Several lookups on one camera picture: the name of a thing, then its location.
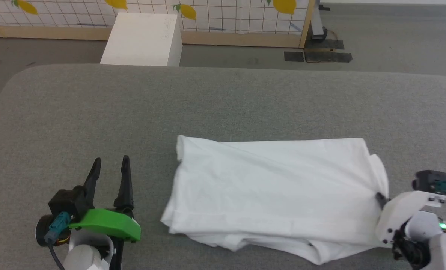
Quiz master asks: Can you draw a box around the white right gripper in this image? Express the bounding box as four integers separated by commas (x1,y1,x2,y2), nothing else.
375,190,446,248

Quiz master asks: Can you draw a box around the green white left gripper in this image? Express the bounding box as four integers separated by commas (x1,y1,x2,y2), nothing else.
69,155,142,270

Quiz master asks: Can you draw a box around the white t-shirt with brown label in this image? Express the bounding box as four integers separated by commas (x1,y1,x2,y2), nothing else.
160,135,390,265

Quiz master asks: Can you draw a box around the white rectangular box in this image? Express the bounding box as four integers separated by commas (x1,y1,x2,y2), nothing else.
100,12,183,67

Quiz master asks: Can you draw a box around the long black floor tape patch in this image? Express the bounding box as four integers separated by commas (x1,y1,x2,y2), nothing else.
304,51,353,63

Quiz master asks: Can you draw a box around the grey metal stand base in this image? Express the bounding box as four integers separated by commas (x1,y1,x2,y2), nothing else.
310,3,331,41

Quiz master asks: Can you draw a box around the lemon print grid partition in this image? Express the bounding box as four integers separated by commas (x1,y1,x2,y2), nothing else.
0,0,316,48

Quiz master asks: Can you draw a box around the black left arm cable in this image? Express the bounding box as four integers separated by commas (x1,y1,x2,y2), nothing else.
47,238,66,270

